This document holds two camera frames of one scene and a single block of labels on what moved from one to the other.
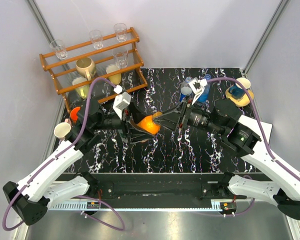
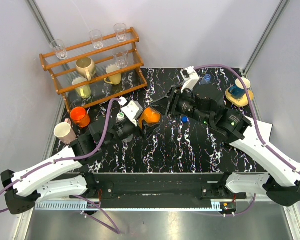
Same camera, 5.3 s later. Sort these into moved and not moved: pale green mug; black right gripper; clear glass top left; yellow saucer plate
Moved: black right gripper
Not moved: clear glass top left; pale green mug; yellow saucer plate
